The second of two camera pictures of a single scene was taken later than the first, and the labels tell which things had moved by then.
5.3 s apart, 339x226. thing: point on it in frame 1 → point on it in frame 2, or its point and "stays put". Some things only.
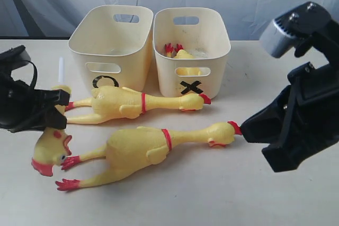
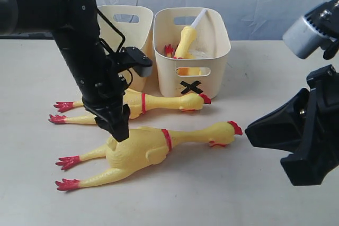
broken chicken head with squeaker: (50, 145) → (188, 37)
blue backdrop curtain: (51, 5) stays put
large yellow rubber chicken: (130, 149) stays put
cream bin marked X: (191, 45) stays put
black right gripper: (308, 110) → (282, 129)
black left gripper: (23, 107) → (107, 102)
